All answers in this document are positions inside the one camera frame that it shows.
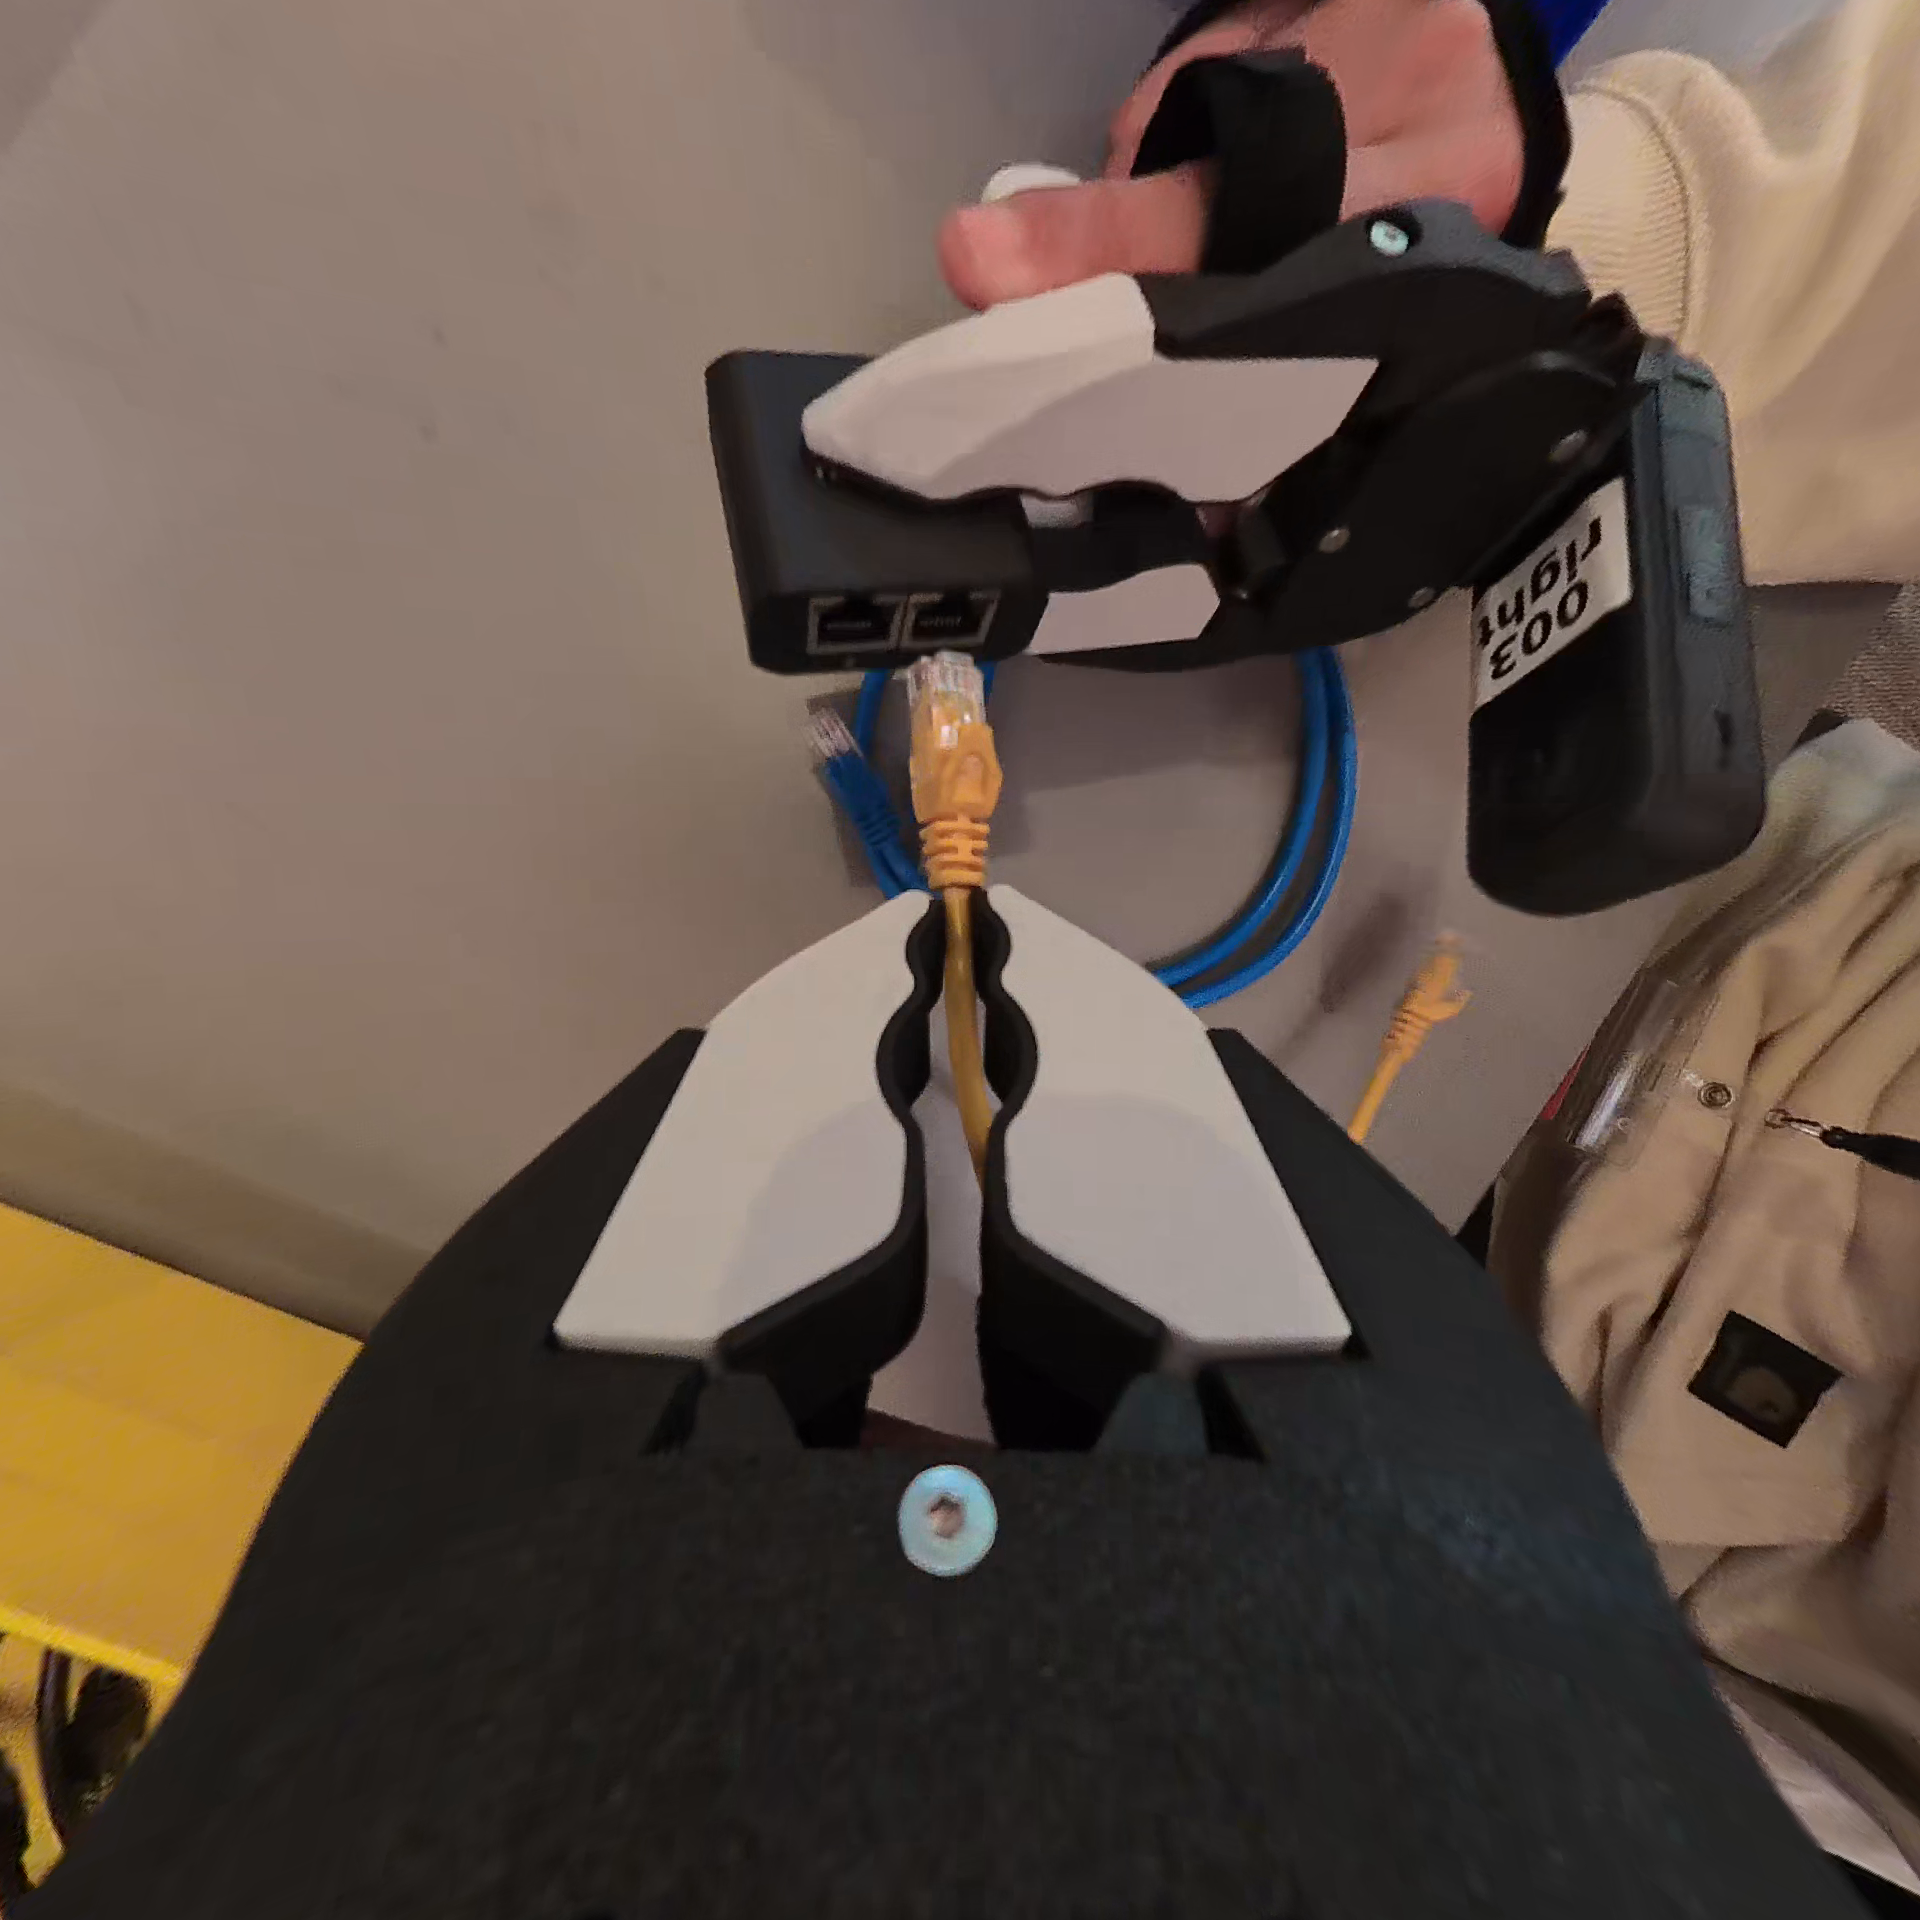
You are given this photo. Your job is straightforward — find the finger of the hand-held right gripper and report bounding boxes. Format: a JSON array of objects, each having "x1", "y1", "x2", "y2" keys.
[
  {"x1": 1014, "y1": 563, "x2": 1238, "y2": 664},
  {"x1": 799, "y1": 271, "x2": 1387, "y2": 509}
]

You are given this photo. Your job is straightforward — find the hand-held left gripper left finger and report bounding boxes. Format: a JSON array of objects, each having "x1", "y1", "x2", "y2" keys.
[{"x1": 550, "y1": 889, "x2": 936, "y2": 1449}]

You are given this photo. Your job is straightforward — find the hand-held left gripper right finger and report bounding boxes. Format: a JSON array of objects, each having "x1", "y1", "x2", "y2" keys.
[{"x1": 967, "y1": 883, "x2": 1358, "y2": 1449}]

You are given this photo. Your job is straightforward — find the orange ethernet cable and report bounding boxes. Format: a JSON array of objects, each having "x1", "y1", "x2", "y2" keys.
[{"x1": 903, "y1": 641, "x2": 1474, "y2": 1177}]

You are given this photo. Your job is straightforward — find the blue ethernet cable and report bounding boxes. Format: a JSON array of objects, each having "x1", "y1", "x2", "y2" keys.
[{"x1": 806, "y1": 641, "x2": 1359, "y2": 1009}]

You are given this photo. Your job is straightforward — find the black ethernet port adapter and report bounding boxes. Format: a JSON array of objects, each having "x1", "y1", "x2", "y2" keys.
[{"x1": 706, "y1": 349, "x2": 1238, "y2": 681}]

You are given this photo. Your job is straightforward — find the yellow plastic bin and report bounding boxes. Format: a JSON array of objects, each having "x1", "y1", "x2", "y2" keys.
[{"x1": 0, "y1": 1199, "x2": 369, "y2": 1807}]

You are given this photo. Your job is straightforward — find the person's right forearm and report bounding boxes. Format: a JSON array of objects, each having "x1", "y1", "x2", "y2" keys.
[{"x1": 1553, "y1": 0, "x2": 1920, "y2": 591}]

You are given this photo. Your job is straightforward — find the person's right hand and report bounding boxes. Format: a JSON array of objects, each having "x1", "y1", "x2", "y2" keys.
[{"x1": 939, "y1": 0, "x2": 1579, "y2": 313}]

